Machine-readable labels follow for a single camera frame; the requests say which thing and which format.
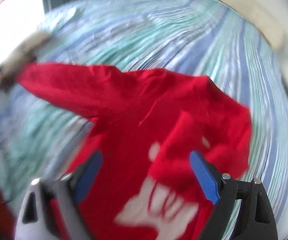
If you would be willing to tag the patterned beige brown pillow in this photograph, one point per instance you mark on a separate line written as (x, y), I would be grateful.
(24, 53)

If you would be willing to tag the red sweater with white rabbit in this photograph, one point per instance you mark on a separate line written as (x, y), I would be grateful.
(146, 123)

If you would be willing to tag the blue green striped bedspread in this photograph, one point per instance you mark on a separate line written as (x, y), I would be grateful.
(39, 141)

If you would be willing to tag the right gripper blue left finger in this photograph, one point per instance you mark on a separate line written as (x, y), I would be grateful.
(71, 189)

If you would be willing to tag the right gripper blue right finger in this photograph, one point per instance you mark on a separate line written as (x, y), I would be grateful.
(219, 188)

